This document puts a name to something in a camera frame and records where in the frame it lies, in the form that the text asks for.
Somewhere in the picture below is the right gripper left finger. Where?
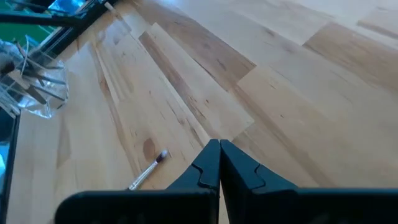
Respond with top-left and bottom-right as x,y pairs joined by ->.
167,139 -> 221,191

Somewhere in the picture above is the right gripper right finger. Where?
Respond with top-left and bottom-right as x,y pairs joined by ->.
220,139 -> 299,191

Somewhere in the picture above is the thin dark makeup brush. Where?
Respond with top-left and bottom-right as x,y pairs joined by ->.
127,149 -> 169,191
21,71 -> 67,85
29,83 -> 67,102

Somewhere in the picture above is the black head makeup brush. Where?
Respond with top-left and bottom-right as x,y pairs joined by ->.
24,85 -> 47,105

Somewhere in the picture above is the silver ferrule makeup brush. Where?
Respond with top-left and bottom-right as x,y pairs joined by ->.
0,90 -> 21,119

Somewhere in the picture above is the clear plastic bag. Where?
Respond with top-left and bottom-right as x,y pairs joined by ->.
0,39 -> 69,119

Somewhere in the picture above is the grey fluffy head makeup brush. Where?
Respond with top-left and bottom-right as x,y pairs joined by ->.
0,60 -> 16,75

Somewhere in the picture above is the black aluminium table frame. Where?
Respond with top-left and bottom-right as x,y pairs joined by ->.
0,0 -> 119,224

